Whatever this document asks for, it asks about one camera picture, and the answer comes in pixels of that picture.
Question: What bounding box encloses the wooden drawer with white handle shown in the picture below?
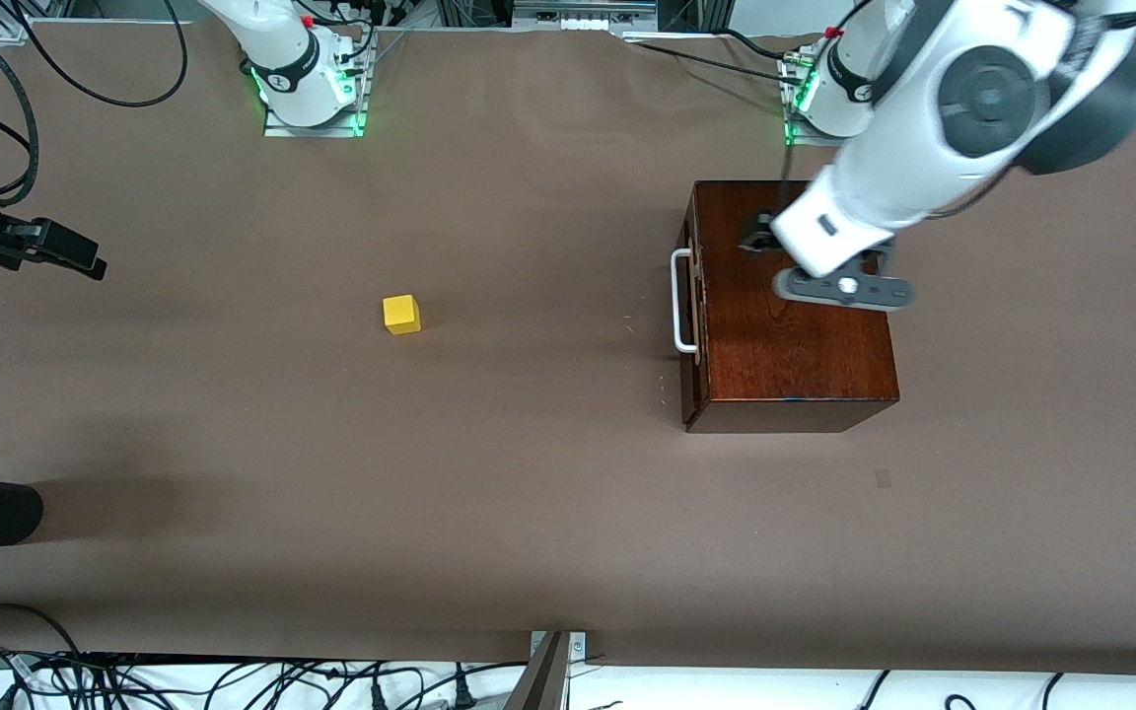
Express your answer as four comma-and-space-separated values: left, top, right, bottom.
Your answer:
672, 185, 709, 427

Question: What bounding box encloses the yellow block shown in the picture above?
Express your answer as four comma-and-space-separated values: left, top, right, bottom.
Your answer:
383, 294, 422, 336

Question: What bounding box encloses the dark wooden drawer cabinet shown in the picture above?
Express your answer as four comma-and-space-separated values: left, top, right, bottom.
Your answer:
683, 180, 901, 435

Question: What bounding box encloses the white power strip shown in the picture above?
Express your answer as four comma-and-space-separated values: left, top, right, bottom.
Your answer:
514, 0, 658, 36

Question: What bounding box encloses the black right arm cable loop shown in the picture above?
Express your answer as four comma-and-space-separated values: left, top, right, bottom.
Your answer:
11, 0, 189, 108

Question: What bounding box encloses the metal post with bracket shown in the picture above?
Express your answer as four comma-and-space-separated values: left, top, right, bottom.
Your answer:
504, 629, 589, 710

